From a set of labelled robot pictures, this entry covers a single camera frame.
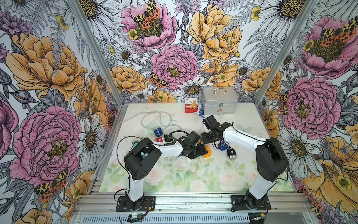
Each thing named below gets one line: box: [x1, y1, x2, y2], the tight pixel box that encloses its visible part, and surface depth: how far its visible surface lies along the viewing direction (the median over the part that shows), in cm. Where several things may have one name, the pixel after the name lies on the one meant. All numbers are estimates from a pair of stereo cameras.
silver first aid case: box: [200, 86, 239, 116], surface depth 113 cm
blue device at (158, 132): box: [153, 126, 163, 137], surface depth 102 cm
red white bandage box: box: [184, 98, 199, 114], surface depth 118 cm
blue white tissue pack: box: [199, 104, 205, 119], surface depth 114 cm
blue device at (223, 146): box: [217, 141, 229, 151], surface depth 96 cm
